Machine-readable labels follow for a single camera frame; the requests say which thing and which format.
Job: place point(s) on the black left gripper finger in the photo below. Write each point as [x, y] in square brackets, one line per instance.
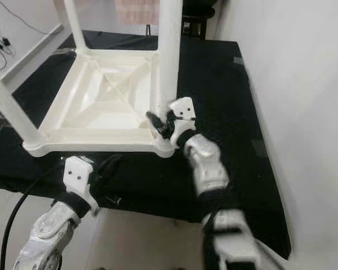
[107, 169]

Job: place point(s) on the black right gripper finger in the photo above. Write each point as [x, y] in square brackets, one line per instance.
[155, 124]

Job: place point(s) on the white plastic table top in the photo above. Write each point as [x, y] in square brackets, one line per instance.
[107, 95]

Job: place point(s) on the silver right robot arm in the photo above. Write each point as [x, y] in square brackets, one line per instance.
[208, 169]

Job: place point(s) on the black tablecloth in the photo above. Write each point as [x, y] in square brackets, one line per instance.
[225, 101]

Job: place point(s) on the grey tape piece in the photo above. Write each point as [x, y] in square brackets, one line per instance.
[238, 59]

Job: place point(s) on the black stool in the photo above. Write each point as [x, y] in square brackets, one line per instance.
[197, 19]

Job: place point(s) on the beige striped table cloth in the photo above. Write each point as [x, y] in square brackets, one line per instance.
[138, 11]

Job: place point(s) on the black power adapter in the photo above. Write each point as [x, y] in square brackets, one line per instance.
[5, 41]

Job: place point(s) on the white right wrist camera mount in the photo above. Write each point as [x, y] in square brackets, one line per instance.
[183, 111]

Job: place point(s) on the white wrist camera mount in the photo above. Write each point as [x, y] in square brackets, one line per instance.
[183, 111]
[79, 174]

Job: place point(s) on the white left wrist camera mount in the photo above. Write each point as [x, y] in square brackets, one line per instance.
[79, 174]

